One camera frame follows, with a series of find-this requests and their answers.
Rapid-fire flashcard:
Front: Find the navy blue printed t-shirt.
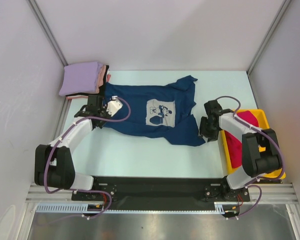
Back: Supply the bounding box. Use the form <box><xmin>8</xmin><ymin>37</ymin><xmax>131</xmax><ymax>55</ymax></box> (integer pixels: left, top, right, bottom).
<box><xmin>105</xmin><ymin>75</ymin><xmax>205</xmax><ymax>147</ymax></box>

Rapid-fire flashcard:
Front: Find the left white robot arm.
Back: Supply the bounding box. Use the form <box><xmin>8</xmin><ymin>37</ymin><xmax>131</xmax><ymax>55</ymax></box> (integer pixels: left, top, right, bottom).
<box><xmin>34</xmin><ymin>95</ymin><xmax>111</xmax><ymax>200</ymax></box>

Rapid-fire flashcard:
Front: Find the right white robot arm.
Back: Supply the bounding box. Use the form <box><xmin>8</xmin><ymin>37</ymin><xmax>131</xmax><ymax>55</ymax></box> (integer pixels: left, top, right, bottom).
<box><xmin>199</xmin><ymin>99</ymin><xmax>285</xmax><ymax>201</ymax></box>

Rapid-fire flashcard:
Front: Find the folded black t-shirt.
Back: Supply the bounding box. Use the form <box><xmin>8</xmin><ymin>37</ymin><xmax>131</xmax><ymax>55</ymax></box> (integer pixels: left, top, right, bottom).
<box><xmin>65</xmin><ymin>65</ymin><xmax>111</xmax><ymax>100</ymax></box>

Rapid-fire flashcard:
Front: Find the crimson red t-shirt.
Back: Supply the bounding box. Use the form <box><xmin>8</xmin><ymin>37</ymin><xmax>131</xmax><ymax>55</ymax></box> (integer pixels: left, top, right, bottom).
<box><xmin>220</xmin><ymin>110</ymin><xmax>259</xmax><ymax>169</ymax></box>

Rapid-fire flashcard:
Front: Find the folded peach t-shirt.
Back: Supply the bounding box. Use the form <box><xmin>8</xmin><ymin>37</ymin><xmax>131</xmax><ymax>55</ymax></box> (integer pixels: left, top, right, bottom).
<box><xmin>95</xmin><ymin>65</ymin><xmax>108</xmax><ymax>94</ymax></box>

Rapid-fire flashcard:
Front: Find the folded lilac t-shirt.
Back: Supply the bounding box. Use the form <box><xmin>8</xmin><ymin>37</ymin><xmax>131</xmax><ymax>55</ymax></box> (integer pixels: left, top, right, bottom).
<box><xmin>59</xmin><ymin>61</ymin><xmax>104</xmax><ymax>97</ymax></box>

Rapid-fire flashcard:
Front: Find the yellow plastic bin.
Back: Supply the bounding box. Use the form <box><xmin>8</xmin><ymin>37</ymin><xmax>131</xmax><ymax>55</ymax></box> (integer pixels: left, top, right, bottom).
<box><xmin>221</xmin><ymin>109</ymin><xmax>286</xmax><ymax>181</ymax></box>

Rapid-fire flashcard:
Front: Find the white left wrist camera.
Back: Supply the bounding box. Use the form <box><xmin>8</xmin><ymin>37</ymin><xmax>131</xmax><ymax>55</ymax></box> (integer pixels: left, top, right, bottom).
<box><xmin>105</xmin><ymin>96</ymin><xmax>123</xmax><ymax>117</ymax></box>

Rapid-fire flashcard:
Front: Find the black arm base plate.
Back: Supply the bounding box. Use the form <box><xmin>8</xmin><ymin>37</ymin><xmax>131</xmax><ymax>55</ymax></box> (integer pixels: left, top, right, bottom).
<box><xmin>71</xmin><ymin>175</ymin><xmax>251</xmax><ymax>211</ymax></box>

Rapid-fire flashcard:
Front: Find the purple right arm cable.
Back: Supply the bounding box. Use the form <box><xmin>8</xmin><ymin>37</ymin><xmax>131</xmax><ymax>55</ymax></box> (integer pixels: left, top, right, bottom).
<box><xmin>214</xmin><ymin>95</ymin><xmax>287</xmax><ymax>221</ymax></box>

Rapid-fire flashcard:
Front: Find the aluminium table edge rail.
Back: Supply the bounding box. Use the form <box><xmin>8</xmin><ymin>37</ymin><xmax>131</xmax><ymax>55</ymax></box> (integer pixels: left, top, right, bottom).
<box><xmin>24</xmin><ymin>183</ymin><xmax>298</xmax><ymax>205</ymax></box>

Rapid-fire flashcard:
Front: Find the white slotted cable duct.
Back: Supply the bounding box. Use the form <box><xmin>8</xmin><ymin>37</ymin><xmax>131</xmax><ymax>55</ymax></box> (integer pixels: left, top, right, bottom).
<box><xmin>36</xmin><ymin>202</ymin><xmax>239</xmax><ymax>215</ymax></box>

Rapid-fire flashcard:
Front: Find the left aluminium corner post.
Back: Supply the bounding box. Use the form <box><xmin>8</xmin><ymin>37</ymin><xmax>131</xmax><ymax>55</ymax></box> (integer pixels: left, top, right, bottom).
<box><xmin>26</xmin><ymin>0</ymin><xmax>68</xmax><ymax>67</ymax></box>

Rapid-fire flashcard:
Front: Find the aluminium corner post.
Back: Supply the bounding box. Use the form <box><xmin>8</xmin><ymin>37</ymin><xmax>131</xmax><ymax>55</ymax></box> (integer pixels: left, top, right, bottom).
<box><xmin>26</xmin><ymin>0</ymin><xmax>68</xmax><ymax>67</ymax></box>
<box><xmin>246</xmin><ymin>0</ymin><xmax>293</xmax><ymax>77</ymax></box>

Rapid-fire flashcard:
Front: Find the right aluminium corner post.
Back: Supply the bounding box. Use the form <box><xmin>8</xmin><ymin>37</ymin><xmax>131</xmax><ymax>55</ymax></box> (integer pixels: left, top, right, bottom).
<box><xmin>246</xmin><ymin>0</ymin><xmax>293</xmax><ymax>77</ymax></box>

